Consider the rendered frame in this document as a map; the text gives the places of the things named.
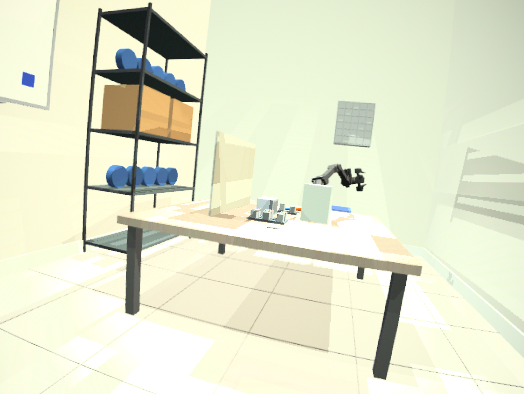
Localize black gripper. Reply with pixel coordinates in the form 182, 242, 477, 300
353, 167, 366, 192

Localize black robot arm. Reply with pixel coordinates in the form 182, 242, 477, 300
312, 163, 365, 188

